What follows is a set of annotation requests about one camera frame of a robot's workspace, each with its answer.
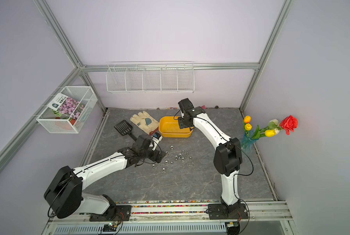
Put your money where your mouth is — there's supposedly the yellow plastic storage box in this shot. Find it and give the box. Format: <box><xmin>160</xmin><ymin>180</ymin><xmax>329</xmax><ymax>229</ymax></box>
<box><xmin>159</xmin><ymin>116</ymin><xmax>193</xmax><ymax>138</ymax></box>

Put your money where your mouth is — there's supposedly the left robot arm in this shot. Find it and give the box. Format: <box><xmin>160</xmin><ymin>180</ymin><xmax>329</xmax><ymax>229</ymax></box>
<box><xmin>44</xmin><ymin>132</ymin><xmax>164</xmax><ymax>220</ymax></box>

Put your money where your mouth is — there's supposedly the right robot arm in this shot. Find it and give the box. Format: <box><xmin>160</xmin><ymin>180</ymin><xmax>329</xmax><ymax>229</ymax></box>
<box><xmin>177</xmin><ymin>98</ymin><xmax>242</xmax><ymax>212</ymax></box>

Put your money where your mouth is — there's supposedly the black slotted scoop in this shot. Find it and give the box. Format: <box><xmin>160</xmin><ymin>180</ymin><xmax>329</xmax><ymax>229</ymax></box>
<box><xmin>114</xmin><ymin>119</ymin><xmax>137</xmax><ymax>141</ymax></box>

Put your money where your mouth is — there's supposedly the beige work glove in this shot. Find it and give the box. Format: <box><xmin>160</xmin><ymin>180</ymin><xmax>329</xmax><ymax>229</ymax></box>
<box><xmin>130</xmin><ymin>111</ymin><xmax>159</xmax><ymax>135</ymax></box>

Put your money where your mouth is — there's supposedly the orange artificial tulip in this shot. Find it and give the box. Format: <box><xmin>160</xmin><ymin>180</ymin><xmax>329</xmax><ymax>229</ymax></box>
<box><xmin>243</xmin><ymin>116</ymin><xmax>251</xmax><ymax>124</ymax></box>

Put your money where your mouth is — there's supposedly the blue glass vase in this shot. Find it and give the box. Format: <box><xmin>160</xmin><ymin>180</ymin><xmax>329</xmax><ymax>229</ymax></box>
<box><xmin>240</xmin><ymin>131</ymin><xmax>258</xmax><ymax>155</ymax></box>

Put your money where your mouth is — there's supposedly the purple flower seed packet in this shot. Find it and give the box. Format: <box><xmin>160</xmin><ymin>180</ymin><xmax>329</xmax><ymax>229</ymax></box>
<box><xmin>47</xmin><ymin>93</ymin><xmax>85</xmax><ymax>120</ymax></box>

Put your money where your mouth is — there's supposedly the yellow white artificial tulip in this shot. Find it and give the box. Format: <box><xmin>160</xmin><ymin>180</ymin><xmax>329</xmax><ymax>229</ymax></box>
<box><xmin>265</xmin><ymin>128</ymin><xmax>280</xmax><ymax>137</ymax></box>

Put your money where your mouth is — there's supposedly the red artificial rose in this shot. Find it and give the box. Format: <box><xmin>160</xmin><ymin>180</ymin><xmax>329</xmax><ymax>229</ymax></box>
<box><xmin>280</xmin><ymin>115</ymin><xmax>298</xmax><ymax>135</ymax></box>

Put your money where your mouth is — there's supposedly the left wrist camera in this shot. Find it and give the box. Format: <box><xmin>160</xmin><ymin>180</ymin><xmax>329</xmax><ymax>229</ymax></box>
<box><xmin>152</xmin><ymin>132</ymin><xmax>163</xmax><ymax>150</ymax></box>

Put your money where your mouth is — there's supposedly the white wire wall shelf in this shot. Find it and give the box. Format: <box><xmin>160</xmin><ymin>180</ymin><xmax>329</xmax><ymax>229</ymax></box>
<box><xmin>106</xmin><ymin>61</ymin><xmax>195</xmax><ymax>93</ymax></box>

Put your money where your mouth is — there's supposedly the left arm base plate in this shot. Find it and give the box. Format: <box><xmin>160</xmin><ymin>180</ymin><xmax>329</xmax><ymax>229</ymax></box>
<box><xmin>89</xmin><ymin>205</ymin><xmax>132</xmax><ymax>222</ymax></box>

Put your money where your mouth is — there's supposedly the white wire basket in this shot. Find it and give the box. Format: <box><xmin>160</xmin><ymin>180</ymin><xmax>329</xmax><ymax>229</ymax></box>
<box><xmin>36</xmin><ymin>86</ymin><xmax>98</xmax><ymax>134</ymax></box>

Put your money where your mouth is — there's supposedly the aluminium frame rail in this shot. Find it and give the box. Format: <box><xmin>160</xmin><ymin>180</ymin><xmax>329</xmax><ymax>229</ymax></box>
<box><xmin>82</xmin><ymin>61</ymin><xmax>260</xmax><ymax>72</ymax></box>

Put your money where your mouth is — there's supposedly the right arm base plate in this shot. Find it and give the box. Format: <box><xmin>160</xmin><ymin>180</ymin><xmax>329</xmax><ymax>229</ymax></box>
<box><xmin>205</xmin><ymin>203</ymin><xmax>248</xmax><ymax>220</ymax></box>

